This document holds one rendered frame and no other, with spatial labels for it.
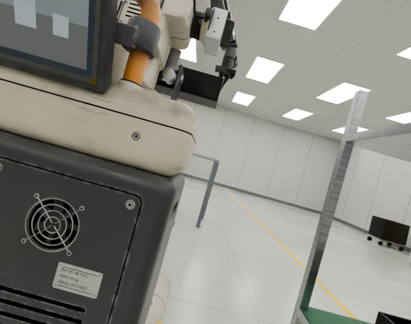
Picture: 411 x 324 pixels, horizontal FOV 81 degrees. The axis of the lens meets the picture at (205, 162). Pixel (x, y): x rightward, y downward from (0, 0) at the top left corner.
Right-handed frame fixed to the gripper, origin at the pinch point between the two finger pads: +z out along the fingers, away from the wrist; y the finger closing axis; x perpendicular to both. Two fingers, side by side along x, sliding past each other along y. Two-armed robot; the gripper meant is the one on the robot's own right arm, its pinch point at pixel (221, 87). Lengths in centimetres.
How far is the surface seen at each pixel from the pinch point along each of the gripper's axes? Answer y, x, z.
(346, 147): -46, 40, 20
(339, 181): -47, 40, 32
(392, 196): -520, -533, 0
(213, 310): -27, -5, 111
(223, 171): -86, -829, 63
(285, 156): -306, -835, -57
